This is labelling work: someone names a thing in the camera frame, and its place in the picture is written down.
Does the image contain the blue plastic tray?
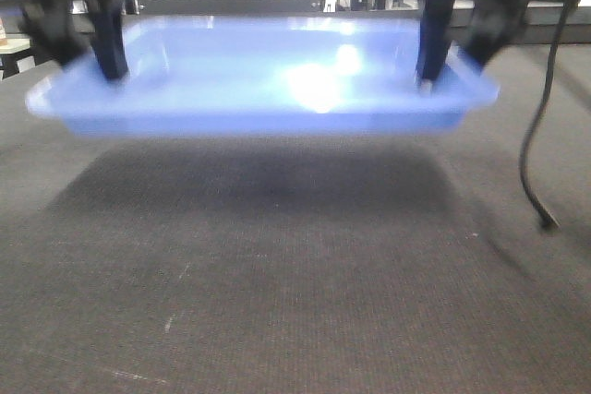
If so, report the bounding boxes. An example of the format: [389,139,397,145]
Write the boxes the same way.
[26,16,500,137]

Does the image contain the black hanging cable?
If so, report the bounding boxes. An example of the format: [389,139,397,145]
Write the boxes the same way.
[518,0,591,232]

